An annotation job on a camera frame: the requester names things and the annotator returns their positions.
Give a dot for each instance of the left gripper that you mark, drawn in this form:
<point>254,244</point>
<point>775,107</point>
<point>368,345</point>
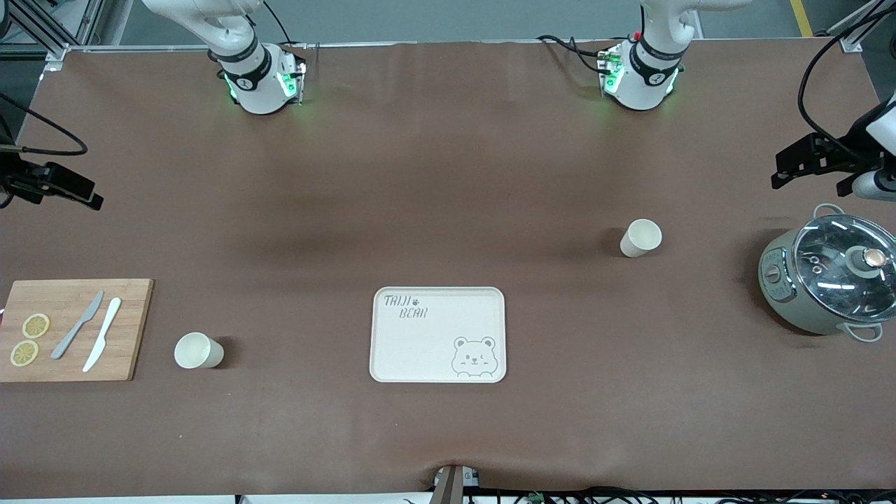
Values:
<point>834,158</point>

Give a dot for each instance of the white IKEA cup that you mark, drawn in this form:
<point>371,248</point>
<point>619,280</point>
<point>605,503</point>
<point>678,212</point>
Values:
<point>196,350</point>
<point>640,238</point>

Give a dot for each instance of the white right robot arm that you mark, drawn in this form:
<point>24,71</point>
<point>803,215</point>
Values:
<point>245,70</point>

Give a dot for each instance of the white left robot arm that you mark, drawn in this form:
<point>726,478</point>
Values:
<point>644,77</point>

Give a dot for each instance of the beige bear print tray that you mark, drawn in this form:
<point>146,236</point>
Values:
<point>420,350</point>

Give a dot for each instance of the glass pot lid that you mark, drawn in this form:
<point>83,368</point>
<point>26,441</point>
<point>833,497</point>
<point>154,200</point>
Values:
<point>826,280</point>

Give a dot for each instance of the grey plastic knife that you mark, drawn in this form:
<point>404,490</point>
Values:
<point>87,313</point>

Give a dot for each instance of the yellow lemon slice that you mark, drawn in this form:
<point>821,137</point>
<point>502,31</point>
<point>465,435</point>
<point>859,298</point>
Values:
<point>24,353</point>
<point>36,325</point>

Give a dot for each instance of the white plastic knife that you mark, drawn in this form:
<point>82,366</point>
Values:
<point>105,329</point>

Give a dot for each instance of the bamboo cutting board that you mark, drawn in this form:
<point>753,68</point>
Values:
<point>126,336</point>

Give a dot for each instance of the brown table cover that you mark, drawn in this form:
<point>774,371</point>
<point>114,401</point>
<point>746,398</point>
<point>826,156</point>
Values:
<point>448,175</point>

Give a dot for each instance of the aluminium frame profile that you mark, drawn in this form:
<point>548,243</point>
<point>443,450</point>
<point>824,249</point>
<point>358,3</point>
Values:
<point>850,43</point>
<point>63,52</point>

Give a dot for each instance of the metal table edge bracket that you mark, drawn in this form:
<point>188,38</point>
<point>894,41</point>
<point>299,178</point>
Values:
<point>451,486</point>

